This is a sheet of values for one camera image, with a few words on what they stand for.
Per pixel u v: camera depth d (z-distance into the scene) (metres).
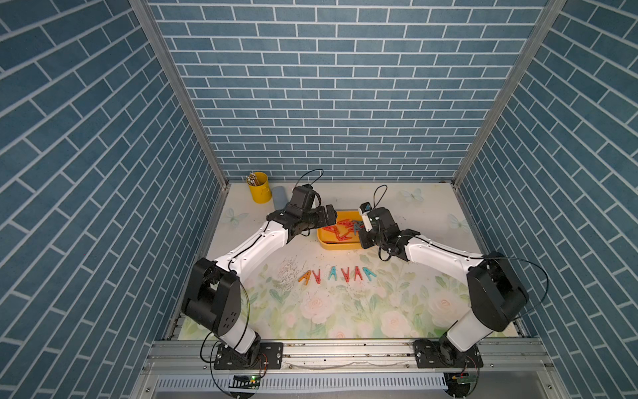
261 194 1.07
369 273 0.91
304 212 0.67
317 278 0.89
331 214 0.79
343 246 0.94
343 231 1.03
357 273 0.91
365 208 0.80
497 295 0.46
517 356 0.76
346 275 0.91
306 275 0.91
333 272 0.91
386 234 0.69
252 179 0.99
